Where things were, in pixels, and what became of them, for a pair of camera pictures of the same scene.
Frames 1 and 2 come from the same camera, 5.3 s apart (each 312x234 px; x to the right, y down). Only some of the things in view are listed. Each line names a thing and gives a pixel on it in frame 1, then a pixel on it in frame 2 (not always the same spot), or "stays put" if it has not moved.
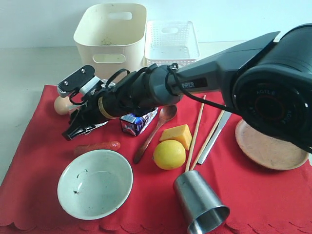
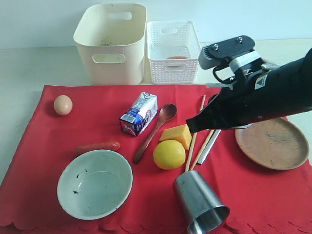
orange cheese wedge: [180, 133] stays put
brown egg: [61, 105] stays put
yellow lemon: [169, 154] stays put
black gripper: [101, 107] -> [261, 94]
